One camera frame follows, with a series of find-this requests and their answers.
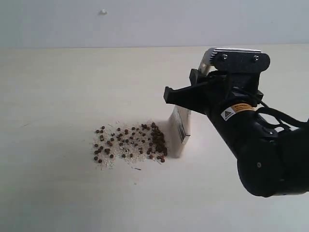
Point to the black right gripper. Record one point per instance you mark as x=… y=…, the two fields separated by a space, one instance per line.
x=222 y=88

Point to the wide white paint brush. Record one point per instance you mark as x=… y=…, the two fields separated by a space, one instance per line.
x=179 y=125

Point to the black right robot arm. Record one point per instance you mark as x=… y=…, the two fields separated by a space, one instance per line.
x=269 y=163

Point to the brown pellets and white crumbs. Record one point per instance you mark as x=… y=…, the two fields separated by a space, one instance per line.
x=131 y=142

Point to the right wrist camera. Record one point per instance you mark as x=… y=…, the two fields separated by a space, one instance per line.
x=236 y=60

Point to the white blob on wall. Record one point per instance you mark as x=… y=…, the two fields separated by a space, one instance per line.
x=103 y=12

